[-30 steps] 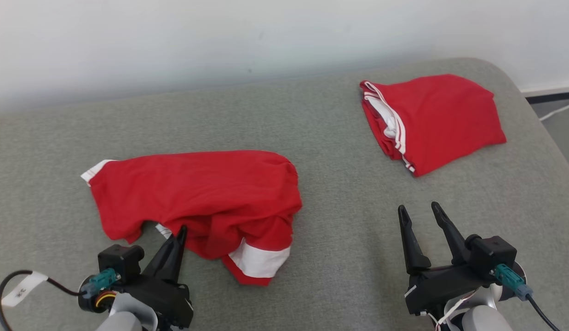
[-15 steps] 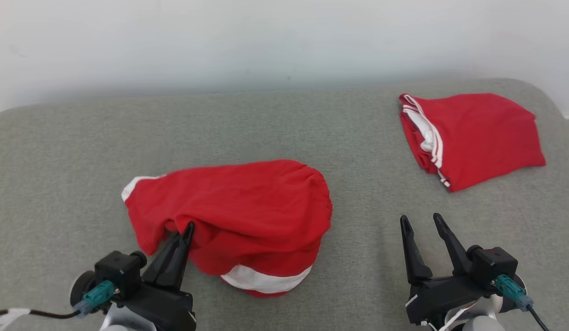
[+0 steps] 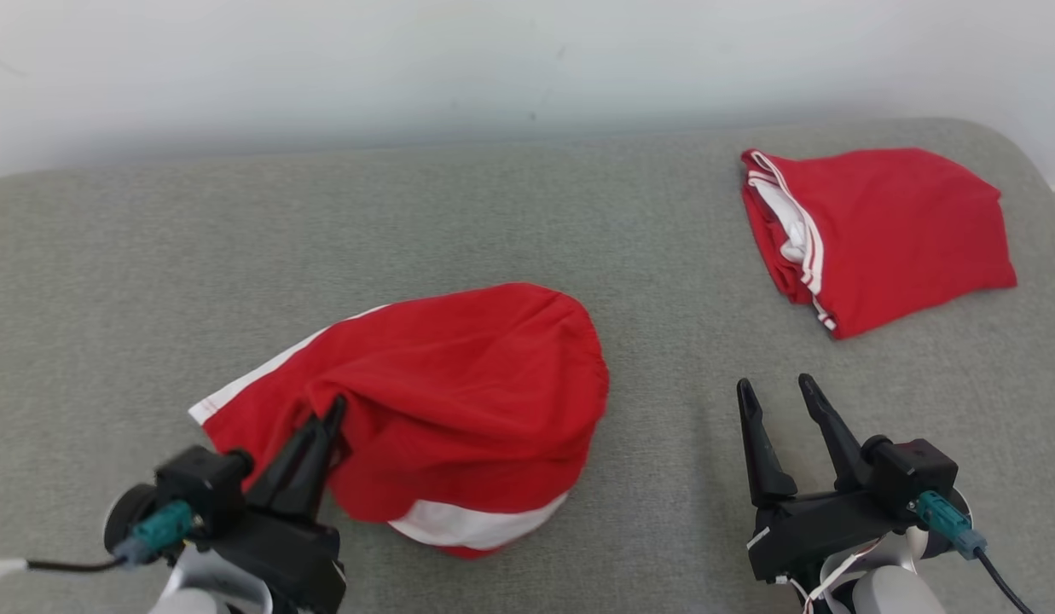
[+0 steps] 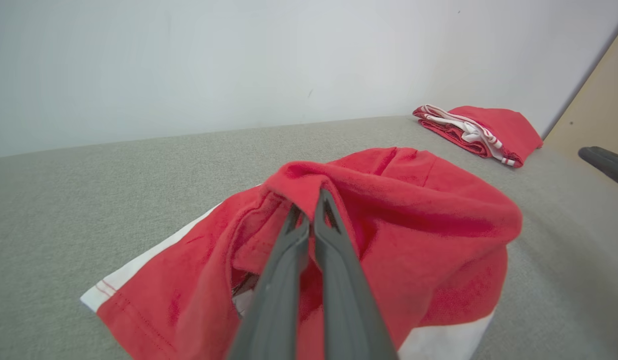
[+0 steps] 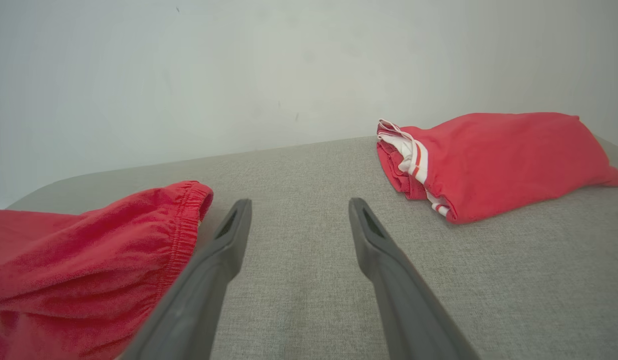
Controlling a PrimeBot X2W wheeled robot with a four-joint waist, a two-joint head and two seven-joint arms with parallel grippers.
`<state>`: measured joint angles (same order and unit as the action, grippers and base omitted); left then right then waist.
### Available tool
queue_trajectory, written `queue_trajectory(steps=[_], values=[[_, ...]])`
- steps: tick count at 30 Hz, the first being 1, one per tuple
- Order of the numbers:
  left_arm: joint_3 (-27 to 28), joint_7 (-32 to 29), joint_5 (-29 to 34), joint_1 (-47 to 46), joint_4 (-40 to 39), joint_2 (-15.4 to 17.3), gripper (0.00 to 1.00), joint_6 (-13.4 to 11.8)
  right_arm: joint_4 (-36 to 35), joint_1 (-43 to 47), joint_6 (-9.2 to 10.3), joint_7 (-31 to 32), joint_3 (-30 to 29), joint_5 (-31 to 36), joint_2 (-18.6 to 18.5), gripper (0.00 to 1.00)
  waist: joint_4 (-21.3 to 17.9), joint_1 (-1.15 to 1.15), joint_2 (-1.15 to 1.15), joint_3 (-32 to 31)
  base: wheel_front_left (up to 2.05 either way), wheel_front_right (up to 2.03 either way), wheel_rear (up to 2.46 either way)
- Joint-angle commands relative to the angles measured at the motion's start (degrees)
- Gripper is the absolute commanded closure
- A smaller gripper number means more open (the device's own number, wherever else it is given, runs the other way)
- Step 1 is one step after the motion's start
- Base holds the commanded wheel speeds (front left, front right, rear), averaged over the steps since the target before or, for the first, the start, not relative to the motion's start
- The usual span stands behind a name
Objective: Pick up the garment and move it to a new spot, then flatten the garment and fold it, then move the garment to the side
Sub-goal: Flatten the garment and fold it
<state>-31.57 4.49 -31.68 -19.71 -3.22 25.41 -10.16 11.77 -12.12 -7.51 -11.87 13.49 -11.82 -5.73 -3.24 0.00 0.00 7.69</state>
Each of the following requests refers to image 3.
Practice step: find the teal right camera connector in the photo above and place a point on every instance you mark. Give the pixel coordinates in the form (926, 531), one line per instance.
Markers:
(949, 522)

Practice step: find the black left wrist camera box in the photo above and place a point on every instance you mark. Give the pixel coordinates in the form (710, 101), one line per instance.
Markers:
(203, 486)

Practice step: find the teal camera connector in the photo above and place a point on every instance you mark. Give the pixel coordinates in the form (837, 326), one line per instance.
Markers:
(949, 522)
(156, 530)

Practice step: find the red basketball jersey number 23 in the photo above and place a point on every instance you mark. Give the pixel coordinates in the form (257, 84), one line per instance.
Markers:
(902, 230)

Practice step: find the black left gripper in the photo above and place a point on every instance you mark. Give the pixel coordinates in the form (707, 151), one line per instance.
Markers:
(288, 554)

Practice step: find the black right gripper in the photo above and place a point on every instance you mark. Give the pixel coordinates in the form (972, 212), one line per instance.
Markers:
(817, 529)

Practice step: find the red shorts with white stripe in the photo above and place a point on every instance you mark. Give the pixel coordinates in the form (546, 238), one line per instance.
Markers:
(459, 392)

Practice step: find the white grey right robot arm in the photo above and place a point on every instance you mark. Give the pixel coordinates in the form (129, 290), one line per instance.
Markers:
(894, 593)

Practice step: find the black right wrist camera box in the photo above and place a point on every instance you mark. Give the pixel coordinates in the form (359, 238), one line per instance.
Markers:
(915, 473)

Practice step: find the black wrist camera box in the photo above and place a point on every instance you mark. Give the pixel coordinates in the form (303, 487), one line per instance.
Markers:
(203, 486)
(915, 473)

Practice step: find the teal left camera connector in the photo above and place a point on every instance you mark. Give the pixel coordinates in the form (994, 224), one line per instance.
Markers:
(156, 530)

